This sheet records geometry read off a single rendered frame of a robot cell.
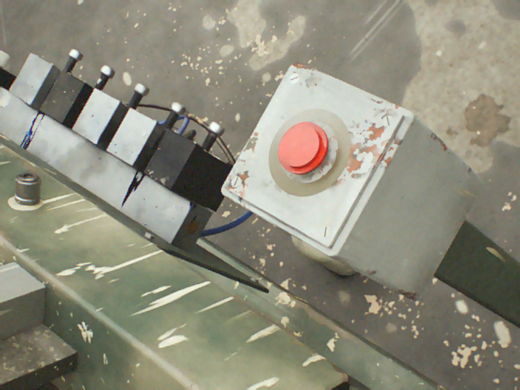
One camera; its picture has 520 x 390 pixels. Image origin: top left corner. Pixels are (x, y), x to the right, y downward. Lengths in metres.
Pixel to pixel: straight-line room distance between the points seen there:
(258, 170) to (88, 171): 0.40
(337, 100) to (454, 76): 1.06
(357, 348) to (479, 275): 0.53
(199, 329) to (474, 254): 0.30
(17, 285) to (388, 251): 0.33
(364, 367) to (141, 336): 0.74
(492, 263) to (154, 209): 0.35
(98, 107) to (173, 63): 1.01
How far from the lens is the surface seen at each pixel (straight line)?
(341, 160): 0.70
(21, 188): 0.97
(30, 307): 0.87
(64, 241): 0.92
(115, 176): 1.08
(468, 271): 0.97
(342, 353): 1.51
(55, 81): 1.18
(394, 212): 0.73
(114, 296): 0.85
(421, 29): 1.84
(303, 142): 0.71
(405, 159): 0.71
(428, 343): 1.65
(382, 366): 1.48
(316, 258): 1.62
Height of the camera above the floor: 1.53
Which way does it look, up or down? 55 degrees down
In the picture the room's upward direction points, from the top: 61 degrees counter-clockwise
